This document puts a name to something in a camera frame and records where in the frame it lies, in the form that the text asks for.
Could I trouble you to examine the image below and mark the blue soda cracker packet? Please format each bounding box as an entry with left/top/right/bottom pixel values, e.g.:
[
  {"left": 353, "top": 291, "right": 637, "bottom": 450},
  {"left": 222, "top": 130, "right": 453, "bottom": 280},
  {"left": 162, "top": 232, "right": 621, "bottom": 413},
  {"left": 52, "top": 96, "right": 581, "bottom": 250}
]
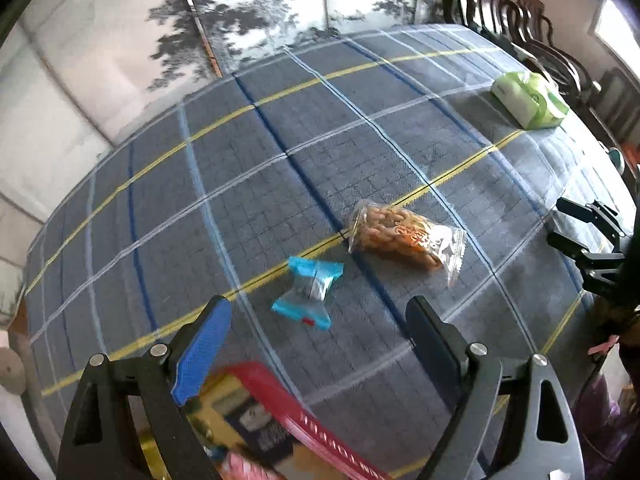
[{"left": 220, "top": 400, "right": 296, "bottom": 461}]

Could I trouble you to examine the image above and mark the red snack packet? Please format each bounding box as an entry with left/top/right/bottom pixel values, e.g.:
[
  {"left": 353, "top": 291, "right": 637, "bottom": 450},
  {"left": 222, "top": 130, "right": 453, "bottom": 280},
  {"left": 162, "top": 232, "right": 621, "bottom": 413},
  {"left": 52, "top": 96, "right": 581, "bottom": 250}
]
[{"left": 222, "top": 452, "right": 281, "bottom": 480}]

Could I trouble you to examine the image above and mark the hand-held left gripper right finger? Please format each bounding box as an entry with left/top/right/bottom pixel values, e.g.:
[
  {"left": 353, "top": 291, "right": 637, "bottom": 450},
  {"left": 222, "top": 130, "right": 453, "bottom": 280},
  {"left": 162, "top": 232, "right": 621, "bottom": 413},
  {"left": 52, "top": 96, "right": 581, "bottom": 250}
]
[{"left": 405, "top": 295, "right": 586, "bottom": 480}]

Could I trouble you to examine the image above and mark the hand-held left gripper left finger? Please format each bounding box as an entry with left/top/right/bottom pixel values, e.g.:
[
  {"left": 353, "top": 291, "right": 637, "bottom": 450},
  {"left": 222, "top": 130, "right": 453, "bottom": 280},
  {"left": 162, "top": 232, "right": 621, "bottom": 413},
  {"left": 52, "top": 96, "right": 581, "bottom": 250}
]
[{"left": 56, "top": 295, "right": 233, "bottom": 480}]

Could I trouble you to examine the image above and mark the red and gold candy box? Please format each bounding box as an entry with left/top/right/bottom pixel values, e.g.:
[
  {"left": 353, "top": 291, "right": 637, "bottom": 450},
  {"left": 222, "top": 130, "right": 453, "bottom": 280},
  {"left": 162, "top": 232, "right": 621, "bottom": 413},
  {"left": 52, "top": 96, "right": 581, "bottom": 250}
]
[{"left": 140, "top": 360, "right": 396, "bottom": 480}]

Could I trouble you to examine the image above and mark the green tissue pack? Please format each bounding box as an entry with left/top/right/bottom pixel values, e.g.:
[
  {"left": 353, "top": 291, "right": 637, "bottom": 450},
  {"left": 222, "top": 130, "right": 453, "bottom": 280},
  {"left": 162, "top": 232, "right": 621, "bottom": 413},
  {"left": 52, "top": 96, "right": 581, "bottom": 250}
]
[{"left": 490, "top": 71, "right": 571, "bottom": 131}]

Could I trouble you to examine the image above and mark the purple cloth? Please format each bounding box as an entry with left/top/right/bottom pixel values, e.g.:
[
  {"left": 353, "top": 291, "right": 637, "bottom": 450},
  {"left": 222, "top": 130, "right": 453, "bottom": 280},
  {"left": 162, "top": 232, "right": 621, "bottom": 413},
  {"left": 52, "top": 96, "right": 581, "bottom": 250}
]
[{"left": 572, "top": 310, "right": 640, "bottom": 480}]

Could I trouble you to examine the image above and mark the window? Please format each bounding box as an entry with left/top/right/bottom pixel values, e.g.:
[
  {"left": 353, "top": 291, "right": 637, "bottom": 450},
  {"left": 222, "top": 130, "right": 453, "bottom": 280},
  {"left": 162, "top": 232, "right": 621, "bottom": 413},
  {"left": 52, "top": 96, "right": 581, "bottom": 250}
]
[{"left": 595, "top": 0, "right": 632, "bottom": 58}]

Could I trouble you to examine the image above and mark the grey plaid tablecloth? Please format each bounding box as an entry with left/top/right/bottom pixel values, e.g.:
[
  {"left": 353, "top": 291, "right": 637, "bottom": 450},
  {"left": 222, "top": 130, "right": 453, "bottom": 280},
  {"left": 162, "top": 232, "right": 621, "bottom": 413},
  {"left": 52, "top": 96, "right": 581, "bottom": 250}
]
[{"left": 22, "top": 22, "right": 636, "bottom": 480}]

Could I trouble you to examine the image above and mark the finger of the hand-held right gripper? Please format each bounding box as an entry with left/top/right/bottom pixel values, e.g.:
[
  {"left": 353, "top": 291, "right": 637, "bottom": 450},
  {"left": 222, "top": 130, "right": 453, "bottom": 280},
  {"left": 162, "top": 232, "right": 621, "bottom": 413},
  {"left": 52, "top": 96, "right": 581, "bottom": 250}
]
[
  {"left": 556, "top": 197, "right": 626, "bottom": 251},
  {"left": 546, "top": 230, "right": 626, "bottom": 301}
]

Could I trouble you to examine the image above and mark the blue candy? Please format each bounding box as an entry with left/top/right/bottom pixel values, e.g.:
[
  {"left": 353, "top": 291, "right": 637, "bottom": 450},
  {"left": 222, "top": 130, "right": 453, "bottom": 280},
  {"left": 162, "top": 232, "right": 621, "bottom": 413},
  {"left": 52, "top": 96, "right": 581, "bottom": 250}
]
[{"left": 271, "top": 256, "right": 346, "bottom": 332}]

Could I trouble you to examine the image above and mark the beige round object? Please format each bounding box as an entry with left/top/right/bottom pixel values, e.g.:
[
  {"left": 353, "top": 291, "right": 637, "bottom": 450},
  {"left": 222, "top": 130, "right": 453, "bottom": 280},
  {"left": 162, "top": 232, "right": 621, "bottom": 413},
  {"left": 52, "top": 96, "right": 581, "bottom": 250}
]
[{"left": 0, "top": 330, "right": 26, "bottom": 396}]

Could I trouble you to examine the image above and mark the orange fried snack packet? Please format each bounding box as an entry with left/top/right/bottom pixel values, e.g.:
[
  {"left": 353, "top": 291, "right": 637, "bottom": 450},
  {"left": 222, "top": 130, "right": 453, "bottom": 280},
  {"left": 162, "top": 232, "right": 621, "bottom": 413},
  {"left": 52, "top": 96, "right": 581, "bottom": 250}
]
[{"left": 347, "top": 200, "right": 467, "bottom": 288}]

